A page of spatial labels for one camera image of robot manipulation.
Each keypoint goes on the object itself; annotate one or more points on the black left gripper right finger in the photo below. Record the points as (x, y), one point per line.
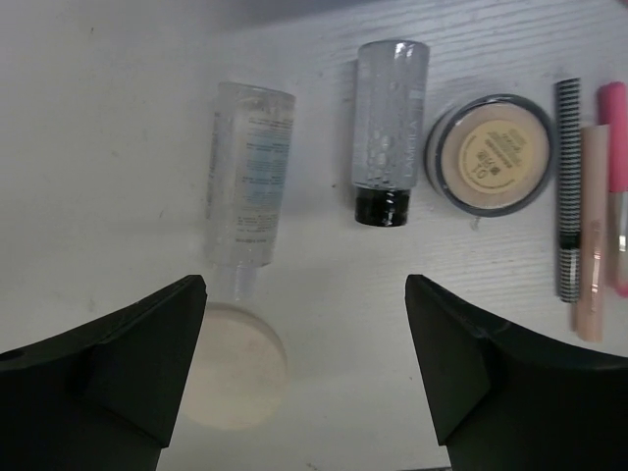
(503, 397)

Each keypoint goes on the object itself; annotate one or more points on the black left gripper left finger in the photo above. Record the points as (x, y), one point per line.
(105, 395)

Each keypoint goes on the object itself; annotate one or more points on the round beige powder puff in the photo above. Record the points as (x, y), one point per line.
(239, 372)

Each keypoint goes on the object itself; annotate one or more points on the round powder jar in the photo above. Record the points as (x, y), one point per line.
(492, 156)

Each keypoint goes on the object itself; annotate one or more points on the black white striped mascara tube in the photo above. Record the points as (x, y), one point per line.
(568, 107)

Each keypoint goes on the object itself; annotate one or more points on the clear bottle with black cap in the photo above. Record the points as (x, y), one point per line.
(390, 93)

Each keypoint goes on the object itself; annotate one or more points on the beige concealer tube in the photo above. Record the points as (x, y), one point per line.
(594, 180)

